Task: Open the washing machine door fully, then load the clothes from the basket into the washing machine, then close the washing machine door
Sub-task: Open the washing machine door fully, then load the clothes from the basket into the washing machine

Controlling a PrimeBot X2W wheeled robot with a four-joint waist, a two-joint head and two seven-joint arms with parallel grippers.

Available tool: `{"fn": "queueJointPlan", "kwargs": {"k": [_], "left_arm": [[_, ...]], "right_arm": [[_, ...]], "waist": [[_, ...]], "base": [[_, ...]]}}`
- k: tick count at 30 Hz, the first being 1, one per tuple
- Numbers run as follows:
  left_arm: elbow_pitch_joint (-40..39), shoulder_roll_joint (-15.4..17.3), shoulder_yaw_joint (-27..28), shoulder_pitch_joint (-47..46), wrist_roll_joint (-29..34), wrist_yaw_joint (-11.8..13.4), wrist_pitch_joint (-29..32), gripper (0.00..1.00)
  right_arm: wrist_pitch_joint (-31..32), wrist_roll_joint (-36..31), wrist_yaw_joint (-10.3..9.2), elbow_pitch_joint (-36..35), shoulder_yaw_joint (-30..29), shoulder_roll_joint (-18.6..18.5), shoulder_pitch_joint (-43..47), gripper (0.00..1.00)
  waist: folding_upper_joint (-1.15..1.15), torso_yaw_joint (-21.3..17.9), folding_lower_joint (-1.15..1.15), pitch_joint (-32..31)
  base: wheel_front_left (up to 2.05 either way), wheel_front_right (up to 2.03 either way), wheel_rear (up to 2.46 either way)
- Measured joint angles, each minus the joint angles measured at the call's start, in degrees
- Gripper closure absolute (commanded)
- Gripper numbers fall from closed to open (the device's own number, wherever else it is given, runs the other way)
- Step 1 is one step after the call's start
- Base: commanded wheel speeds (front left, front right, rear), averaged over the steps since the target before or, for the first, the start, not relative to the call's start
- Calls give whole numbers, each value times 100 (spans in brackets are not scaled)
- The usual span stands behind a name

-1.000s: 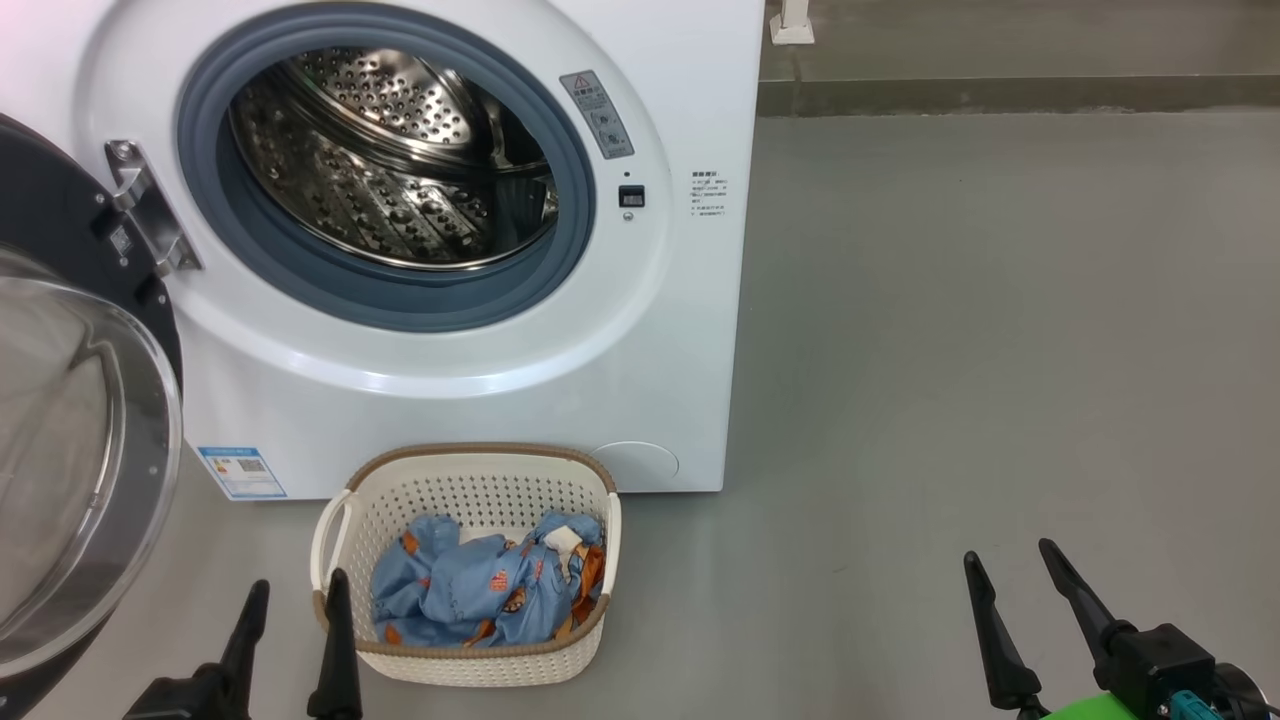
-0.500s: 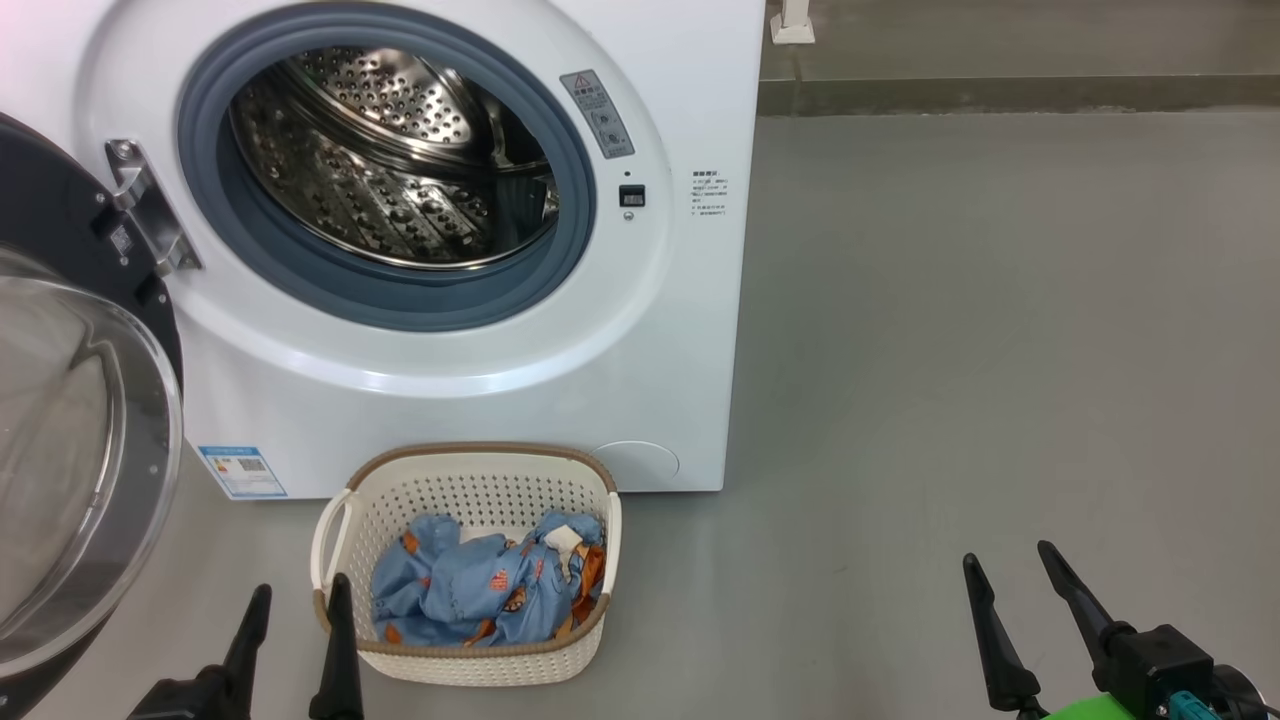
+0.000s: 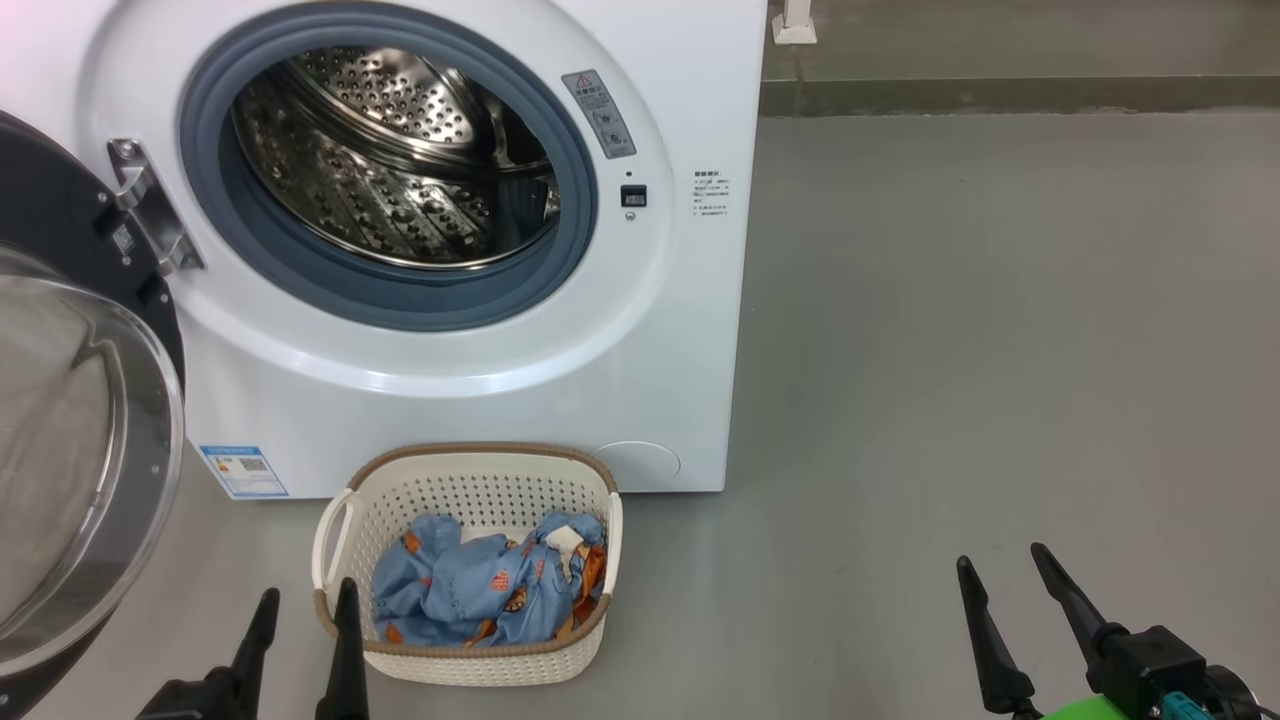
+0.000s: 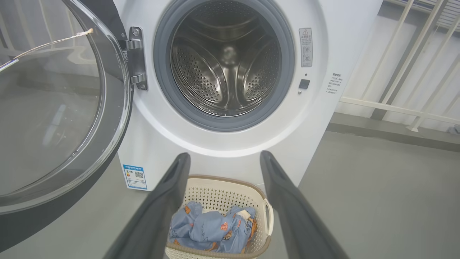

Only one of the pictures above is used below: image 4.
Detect cream perforated laundry basket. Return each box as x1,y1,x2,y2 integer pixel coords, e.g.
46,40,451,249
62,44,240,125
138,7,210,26
165,175,275,259

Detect small printed text sticker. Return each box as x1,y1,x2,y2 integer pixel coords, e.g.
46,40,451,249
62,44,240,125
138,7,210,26
327,73,344,95

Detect blue printed garment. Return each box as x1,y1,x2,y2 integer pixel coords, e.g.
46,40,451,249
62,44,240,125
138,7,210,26
169,201,258,254

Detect white front-load washing machine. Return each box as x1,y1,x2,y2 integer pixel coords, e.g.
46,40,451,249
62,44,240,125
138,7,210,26
112,0,383,191

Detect metal door hinge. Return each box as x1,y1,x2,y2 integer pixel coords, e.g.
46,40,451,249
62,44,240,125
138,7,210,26
123,26,148,91

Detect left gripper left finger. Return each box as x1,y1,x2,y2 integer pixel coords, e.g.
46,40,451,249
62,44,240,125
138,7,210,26
103,152,191,259

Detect white metal railing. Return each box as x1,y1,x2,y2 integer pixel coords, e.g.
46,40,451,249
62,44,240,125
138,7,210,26
339,0,460,132

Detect grey warning sticker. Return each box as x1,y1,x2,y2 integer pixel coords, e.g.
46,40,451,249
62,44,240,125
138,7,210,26
299,28,313,68

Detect grey rubber door gasket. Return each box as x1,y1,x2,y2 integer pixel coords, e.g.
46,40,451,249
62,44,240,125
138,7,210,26
153,0,295,132

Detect steel washer drum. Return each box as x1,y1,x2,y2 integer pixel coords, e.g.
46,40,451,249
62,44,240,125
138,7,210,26
170,0,281,117

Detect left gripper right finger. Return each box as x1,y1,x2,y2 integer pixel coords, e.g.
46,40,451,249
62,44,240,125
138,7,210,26
260,150,349,259

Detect blue energy label sticker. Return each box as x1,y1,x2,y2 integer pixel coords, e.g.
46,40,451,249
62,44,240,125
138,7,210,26
123,164,148,190

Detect round black glass washer door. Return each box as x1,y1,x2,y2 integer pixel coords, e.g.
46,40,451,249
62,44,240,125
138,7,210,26
0,0,134,253

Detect grey baseboard strip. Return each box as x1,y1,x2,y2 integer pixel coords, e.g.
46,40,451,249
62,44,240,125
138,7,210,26
326,112,460,152

